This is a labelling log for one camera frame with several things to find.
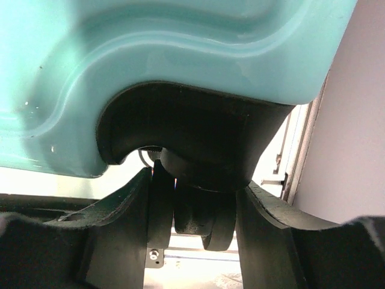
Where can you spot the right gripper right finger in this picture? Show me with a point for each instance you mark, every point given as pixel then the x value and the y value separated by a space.
pixel 283 247

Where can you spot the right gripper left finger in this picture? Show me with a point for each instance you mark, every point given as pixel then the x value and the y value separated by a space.
pixel 101 246

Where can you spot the pink and teal kids suitcase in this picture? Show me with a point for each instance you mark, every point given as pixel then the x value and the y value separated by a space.
pixel 208 83

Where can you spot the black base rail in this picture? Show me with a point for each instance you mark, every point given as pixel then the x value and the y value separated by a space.
pixel 43 208

